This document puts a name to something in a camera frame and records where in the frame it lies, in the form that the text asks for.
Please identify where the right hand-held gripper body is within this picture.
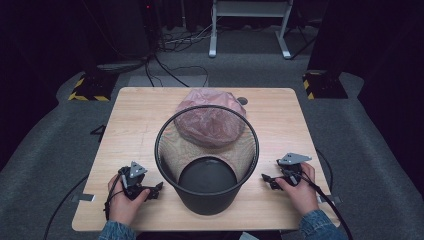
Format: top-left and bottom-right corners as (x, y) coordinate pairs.
(276, 152), (313, 186)

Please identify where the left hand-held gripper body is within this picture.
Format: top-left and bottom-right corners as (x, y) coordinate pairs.
(118, 161), (152, 201)

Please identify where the black mesh trash can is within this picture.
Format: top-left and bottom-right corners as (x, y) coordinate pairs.
(153, 104), (260, 216)

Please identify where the pink plastic trash bag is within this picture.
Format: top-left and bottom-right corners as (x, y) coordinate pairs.
(173, 88), (248, 150)

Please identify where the person's right hand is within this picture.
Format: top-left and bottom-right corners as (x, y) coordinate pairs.
(275, 162), (320, 216)

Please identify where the person's left hand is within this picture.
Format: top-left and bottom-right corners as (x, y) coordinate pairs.
(107, 174), (151, 226)

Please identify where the black table clamp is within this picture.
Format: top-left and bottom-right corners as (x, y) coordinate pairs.
(89, 124), (107, 143)

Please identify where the grey tape strip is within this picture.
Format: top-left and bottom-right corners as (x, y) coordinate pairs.
(71, 193), (96, 203)
(316, 195), (343, 205)

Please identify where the yellow black striped base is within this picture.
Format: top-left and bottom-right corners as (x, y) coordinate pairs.
(68, 73), (120, 102)
(302, 70), (349, 101)

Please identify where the black equipment tower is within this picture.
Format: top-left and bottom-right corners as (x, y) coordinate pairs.
(81, 0), (153, 76)

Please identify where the white metal stand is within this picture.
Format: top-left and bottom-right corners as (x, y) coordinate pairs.
(208, 0), (295, 60)

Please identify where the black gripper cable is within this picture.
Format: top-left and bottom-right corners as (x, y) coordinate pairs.
(103, 168), (125, 222)
(299, 171), (354, 240)

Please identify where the black floor cable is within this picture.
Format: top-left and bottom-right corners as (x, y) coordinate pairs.
(43, 173), (90, 240)

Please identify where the tangle of floor cables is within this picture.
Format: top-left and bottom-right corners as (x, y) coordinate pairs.
(143, 18), (222, 88)

